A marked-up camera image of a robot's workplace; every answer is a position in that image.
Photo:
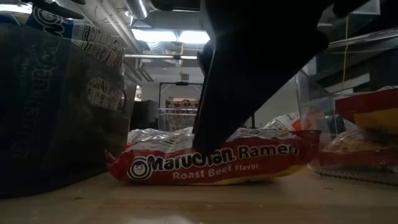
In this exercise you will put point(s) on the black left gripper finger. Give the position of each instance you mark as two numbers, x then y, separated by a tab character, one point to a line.
59	8

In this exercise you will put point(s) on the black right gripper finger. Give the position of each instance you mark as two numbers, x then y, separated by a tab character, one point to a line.
242	93

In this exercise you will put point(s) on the blue Maruchan noodle pack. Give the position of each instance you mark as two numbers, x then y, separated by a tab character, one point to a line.
102	54
104	93
77	31
37	93

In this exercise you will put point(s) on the red Maruchan noodle pack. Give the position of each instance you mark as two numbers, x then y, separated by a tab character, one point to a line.
217	168
357	149
373	109

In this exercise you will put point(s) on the clear plastic bin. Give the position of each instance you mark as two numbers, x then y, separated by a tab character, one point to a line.
174	119
314	109

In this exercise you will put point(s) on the long tube light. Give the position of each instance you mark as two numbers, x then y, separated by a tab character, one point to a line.
155	56

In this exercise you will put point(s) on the ceiling light panel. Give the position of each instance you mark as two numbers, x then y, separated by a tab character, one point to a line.
161	35

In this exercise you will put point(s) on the black cabinet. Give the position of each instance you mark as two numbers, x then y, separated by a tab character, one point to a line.
144	115

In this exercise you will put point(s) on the silver ventilation duct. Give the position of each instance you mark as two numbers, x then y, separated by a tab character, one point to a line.
138	7

